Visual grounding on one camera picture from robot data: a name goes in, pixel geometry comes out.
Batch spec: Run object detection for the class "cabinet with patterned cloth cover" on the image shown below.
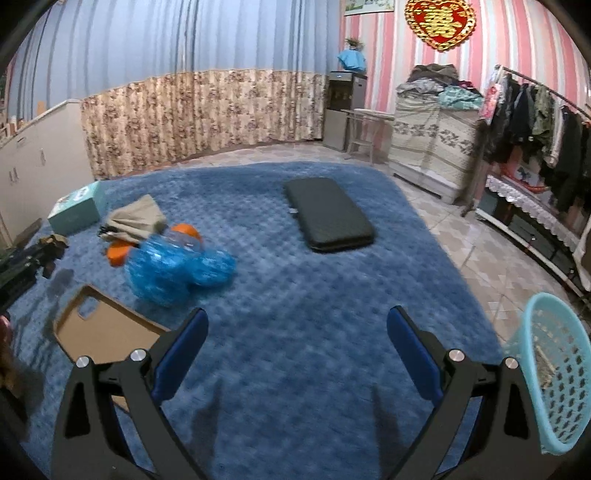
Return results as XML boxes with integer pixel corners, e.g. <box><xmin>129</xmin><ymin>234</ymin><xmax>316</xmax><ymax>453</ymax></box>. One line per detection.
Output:
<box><xmin>389</xmin><ymin>95</ymin><xmax>478</xmax><ymax>204</ymax></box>

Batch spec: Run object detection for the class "black cushion pad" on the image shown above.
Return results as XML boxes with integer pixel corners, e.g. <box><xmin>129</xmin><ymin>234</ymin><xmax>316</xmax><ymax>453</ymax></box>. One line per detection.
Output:
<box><xmin>283</xmin><ymin>177</ymin><xmax>376</xmax><ymax>253</ymax></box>

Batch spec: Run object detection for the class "low tv cabinet lace cover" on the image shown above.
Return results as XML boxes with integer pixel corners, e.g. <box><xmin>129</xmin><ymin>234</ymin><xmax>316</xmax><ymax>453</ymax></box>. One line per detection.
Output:
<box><xmin>475</xmin><ymin>174</ymin><xmax>591</xmax><ymax>310</ymax></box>

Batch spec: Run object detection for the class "white cabinet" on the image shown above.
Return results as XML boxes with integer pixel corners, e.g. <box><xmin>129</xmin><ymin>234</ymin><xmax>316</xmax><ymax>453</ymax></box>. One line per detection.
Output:
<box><xmin>0</xmin><ymin>99</ymin><xmax>94</xmax><ymax>246</ymax></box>

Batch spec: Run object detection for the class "blue plastic bottle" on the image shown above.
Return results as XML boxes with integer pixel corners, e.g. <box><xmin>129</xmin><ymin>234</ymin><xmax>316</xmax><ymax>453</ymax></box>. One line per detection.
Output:
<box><xmin>124</xmin><ymin>230</ymin><xmax>236</xmax><ymax>307</ymax></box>

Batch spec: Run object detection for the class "clothes rack with dark garments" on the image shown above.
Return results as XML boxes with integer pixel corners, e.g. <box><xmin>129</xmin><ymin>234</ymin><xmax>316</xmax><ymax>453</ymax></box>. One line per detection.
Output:
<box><xmin>461</xmin><ymin>64</ymin><xmax>590</xmax><ymax>217</ymax></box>

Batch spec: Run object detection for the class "orange round lid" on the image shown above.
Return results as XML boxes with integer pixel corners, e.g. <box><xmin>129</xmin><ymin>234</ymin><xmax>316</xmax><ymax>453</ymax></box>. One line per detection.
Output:
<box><xmin>106</xmin><ymin>240</ymin><xmax>137</xmax><ymax>267</ymax></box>

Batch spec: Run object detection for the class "blue plush rug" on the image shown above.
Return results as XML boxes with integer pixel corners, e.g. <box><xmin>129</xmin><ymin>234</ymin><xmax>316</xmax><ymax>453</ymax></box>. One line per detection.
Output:
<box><xmin>10</xmin><ymin>162</ymin><xmax>501</xmax><ymax>479</ymax></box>

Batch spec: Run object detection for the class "blue and floral curtain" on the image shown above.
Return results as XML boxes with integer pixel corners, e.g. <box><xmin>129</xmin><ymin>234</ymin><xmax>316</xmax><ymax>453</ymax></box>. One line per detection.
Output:
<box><xmin>6</xmin><ymin>1</ymin><xmax>342</xmax><ymax>178</ymax></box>

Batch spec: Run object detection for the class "grey water dispenser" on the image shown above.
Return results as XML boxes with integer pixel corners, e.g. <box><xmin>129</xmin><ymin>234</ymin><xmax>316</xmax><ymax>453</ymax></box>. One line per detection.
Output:
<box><xmin>322</xmin><ymin>71</ymin><xmax>368</xmax><ymax>151</ymax></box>

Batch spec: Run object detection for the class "small folding table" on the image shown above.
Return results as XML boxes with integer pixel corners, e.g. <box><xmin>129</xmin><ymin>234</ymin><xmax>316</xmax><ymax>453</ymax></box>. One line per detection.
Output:
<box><xmin>344</xmin><ymin>108</ymin><xmax>394</xmax><ymax>165</ymax></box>

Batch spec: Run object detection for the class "blue bag on dispenser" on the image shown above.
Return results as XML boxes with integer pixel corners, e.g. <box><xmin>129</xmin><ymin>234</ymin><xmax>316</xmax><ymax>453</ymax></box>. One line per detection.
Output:
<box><xmin>338</xmin><ymin>49</ymin><xmax>367</xmax><ymax>74</ymax></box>

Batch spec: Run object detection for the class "landscape wall picture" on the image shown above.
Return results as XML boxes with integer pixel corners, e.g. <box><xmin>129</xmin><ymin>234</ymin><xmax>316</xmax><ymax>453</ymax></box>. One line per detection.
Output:
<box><xmin>344</xmin><ymin>0</ymin><xmax>396</xmax><ymax>16</ymax></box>

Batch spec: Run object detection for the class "teal cardboard box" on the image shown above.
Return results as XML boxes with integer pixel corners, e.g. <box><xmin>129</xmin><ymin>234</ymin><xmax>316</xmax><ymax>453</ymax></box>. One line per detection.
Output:
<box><xmin>47</xmin><ymin>181</ymin><xmax>106</xmax><ymax>236</ymax></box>

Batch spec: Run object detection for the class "red heart wall decoration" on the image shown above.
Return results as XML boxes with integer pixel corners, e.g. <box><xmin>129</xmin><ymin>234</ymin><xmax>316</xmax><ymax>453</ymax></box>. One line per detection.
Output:
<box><xmin>405</xmin><ymin>0</ymin><xmax>477</xmax><ymax>52</ymax></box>

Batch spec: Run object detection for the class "pile of folded clothes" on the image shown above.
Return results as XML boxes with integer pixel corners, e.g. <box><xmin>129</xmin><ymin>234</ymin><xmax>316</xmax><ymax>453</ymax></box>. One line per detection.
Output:
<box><xmin>397</xmin><ymin>63</ymin><xmax>484</xmax><ymax>110</ymax></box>

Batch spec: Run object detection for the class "orange fruit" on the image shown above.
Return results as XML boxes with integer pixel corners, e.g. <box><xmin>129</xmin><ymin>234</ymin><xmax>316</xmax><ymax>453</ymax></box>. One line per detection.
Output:
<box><xmin>169</xmin><ymin>223</ymin><xmax>202</xmax><ymax>243</ymax></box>

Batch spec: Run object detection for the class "light blue plastic basket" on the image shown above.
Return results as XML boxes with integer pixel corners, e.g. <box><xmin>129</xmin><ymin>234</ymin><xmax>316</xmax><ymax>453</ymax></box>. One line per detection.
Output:
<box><xmin>504</xmin><ymin>292</ymin><xmax>590</xmax><ymax>456</ymax></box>

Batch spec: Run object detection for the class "brown cardboard sheet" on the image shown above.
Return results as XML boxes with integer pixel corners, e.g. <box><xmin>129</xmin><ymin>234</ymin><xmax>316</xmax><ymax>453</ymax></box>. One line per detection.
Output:
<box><xmin>52</xmin><ymin>284</ymin><xmax>171</xmax><ymax>411</ymax></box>

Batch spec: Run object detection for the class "beige crumpled cloth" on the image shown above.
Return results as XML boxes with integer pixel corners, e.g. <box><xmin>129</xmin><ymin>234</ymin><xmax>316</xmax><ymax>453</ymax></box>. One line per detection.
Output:
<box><xmin>98</xmin><ymin>194</ymin><xmax>167</xmax><ymax>245</ymax></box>

